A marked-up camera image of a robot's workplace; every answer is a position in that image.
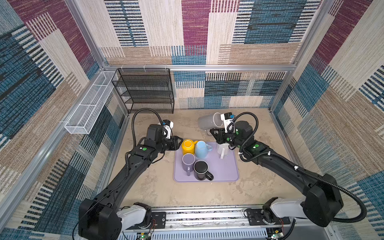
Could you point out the white ceramic mug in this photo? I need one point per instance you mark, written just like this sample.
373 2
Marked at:
222 150

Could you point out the lavender plastic tray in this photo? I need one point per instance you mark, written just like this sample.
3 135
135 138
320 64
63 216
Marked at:
224 170

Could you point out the white wire mesh basket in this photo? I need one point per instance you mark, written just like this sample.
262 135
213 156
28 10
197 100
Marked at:
86 113

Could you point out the lavender ceramic mug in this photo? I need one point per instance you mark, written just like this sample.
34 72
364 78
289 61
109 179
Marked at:
188 161

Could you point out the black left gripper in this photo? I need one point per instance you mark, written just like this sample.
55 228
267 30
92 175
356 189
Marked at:
174 145

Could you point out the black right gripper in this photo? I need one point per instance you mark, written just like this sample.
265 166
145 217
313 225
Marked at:
220 134

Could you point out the black wire shelf rack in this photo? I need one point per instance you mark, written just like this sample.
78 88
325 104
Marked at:
145 88

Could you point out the light blue plain mug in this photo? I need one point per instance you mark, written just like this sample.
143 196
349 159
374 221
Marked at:
202 149

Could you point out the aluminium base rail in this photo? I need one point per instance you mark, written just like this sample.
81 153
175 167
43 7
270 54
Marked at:
222 223

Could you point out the yellow round mug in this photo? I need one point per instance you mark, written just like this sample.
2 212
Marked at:
188 146

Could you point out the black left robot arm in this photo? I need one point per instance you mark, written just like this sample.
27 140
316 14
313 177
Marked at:
126 180

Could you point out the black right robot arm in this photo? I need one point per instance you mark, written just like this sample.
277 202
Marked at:
322 199

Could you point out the grey ceramic mug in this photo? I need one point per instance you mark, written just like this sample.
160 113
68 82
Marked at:
211 121

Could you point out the black ceramic mug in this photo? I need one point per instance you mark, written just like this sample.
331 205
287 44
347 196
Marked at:
201 171

